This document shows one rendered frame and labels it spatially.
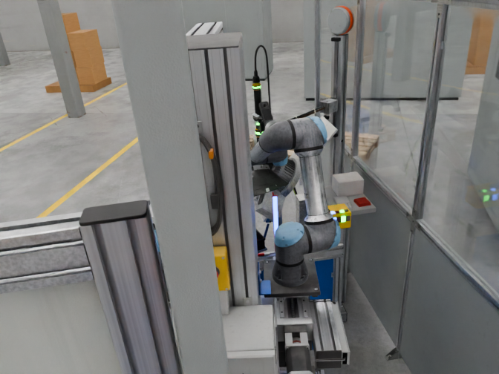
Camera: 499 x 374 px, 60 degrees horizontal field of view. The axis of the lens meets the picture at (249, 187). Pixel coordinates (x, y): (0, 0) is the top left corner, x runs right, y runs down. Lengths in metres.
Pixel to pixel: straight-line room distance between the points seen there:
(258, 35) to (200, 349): 9.03
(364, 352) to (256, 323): 1.67
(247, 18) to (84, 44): 3.51
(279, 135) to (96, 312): 1.25
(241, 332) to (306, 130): 0.78
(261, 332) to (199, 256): 0.94
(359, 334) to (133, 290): 2.69
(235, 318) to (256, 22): 8.33
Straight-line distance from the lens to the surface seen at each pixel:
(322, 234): 1.72
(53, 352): 0.55
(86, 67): 10.35
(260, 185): 2.24
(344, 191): 2.76
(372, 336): 3.07
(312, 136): 1.67
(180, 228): 0.39
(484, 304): 2.01
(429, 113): 2.10
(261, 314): 1.39
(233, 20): 9.48
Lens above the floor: 2.19
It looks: 27 degrees down
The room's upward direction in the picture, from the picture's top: 4 degrees counter-clockwise
